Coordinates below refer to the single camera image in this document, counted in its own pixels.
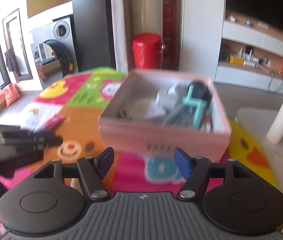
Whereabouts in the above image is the pink blue toothpaste tube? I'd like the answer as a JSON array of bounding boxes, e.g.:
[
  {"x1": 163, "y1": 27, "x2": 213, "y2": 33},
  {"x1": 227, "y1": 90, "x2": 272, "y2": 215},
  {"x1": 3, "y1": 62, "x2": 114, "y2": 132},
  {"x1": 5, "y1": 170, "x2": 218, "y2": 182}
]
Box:
[{"x1": 35, "y1": 114, "x2": 66, "y2": 132}]

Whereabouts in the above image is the colourful cartoon play mat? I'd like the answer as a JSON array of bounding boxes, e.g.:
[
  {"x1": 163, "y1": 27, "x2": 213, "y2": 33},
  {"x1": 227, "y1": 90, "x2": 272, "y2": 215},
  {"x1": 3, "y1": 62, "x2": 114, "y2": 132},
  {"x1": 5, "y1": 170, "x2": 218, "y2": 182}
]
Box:
[{"x1": 0, "y1": 72, "x2": 283, "y2": 239}]

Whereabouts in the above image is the red trash bin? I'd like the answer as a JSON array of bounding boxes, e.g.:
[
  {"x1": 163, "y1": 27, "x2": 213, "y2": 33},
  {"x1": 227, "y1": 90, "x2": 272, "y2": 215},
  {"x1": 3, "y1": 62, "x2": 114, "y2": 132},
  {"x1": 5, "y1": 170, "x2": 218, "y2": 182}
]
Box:
[{"x1": 132, "y1": 33, "x2": 165, "y2": 69}]

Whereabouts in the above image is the white tv cabinet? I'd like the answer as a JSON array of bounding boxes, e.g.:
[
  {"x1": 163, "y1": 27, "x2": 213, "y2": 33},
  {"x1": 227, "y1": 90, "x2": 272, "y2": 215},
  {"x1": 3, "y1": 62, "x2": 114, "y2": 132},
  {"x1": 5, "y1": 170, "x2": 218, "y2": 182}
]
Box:
[{"x1": 180, "y1": 0, "x2": 283, "y2": 94}]

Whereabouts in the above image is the black cup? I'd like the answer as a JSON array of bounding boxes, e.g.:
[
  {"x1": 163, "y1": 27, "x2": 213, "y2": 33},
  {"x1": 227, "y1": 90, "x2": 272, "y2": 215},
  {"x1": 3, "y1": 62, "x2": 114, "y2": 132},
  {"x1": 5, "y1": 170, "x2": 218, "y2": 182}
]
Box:
[{"x1": 189, "y1": 81, "x2": 212, "y2": 106}]

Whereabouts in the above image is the silver washing machine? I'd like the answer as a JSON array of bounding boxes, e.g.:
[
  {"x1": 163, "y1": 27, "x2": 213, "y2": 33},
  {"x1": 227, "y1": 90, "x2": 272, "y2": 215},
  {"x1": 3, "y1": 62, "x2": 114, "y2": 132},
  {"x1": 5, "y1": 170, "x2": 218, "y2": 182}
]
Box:
[{"x1": 29, "y1": 15, "x2": 79, "y2": 88}]

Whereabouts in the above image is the yellow toy box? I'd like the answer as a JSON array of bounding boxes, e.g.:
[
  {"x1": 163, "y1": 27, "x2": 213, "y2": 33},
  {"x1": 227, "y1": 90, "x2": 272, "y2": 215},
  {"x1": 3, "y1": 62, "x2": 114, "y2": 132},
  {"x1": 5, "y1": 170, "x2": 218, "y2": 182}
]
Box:
[{"x1": 229, "y1": 55, "x2": 244, "y2": 66}]

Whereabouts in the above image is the clear plastic bag with comb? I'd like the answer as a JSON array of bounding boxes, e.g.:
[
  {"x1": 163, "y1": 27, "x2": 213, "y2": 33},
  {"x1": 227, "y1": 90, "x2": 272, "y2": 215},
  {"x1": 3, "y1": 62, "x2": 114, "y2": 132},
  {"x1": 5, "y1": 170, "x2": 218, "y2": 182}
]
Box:
[{"x1": 162, "y1": 103, "x2": 194, "y2": 128}]

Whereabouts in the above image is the pink cardboard box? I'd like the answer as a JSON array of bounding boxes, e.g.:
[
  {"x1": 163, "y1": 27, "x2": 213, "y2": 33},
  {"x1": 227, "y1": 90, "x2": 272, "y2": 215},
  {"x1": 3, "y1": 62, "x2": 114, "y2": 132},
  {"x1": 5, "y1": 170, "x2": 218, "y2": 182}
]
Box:
[{"x1": 98, "y1": 69, "x2": 231, "y2": 162}]

